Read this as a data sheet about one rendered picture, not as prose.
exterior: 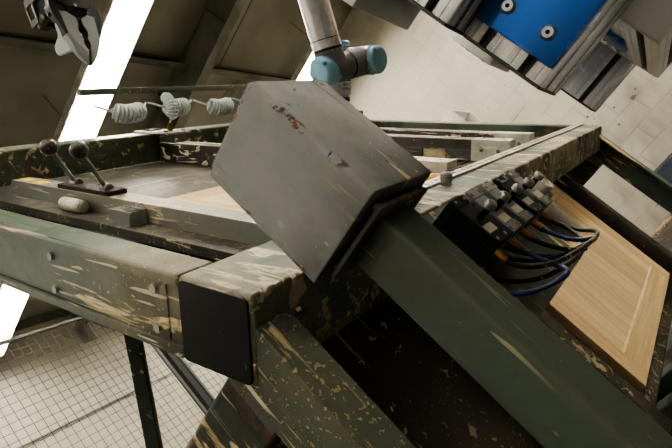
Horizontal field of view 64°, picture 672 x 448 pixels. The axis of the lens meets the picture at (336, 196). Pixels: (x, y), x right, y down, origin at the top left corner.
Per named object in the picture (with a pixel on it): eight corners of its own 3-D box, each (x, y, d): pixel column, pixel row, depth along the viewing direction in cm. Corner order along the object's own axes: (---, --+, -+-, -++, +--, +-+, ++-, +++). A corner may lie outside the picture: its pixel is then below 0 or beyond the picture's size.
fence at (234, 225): (307, 256, 84) (306, 232, 83) (13, 195, 137) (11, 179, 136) (326, 248, 88) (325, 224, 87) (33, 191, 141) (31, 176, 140)
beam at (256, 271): (255, 392, 58) (249, 297, 56) (182, 361, 65) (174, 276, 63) (600, 150, 235) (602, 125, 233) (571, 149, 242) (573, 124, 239)
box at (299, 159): (382, 200, 45) (246, 77, 51) (319, 293, 51) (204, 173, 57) (441, 177, 54) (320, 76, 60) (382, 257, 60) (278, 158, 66)
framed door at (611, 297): (638, 391, 131) (645, 386, 130) (466, 240, 149) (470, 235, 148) (665, 277, 203) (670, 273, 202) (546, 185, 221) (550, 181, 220)
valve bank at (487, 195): (577, 295, 61) (423, 165, 69) (502, 367, 68) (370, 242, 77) (631, 207, 102) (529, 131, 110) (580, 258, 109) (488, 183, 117)
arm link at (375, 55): (365, 80, 136) (333, 80, 143) (391, 71, 144) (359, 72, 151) (361, 48, 134) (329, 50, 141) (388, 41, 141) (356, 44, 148)
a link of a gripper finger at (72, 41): (75, 78, 91) (58, 30, 92) (93, 61, 88) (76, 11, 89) (57, 77, 89) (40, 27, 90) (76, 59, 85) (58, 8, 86)
